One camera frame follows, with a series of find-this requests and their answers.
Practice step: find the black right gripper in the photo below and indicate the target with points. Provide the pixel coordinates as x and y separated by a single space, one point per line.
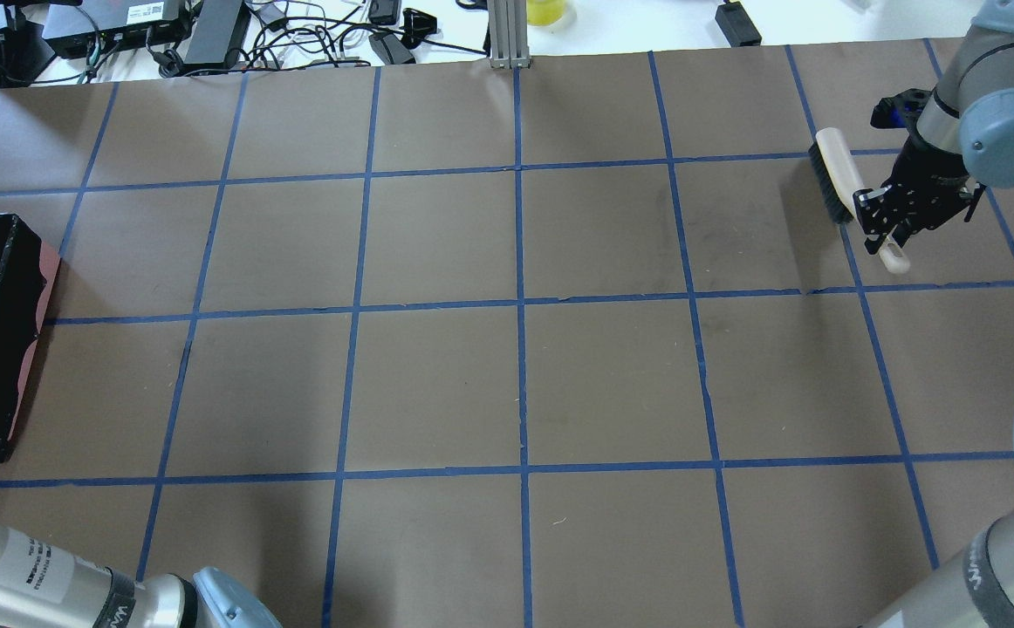
922 168

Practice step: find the beige hand brush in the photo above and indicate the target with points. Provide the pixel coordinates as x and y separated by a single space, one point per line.
847 199

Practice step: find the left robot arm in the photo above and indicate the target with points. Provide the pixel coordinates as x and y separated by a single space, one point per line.
42 585

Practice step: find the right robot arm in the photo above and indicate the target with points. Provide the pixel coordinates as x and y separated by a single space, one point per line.
933 275

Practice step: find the black power adapter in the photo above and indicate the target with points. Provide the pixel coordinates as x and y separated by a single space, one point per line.
736 25

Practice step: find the aluminium frame post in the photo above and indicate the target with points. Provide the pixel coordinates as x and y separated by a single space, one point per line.
509 48

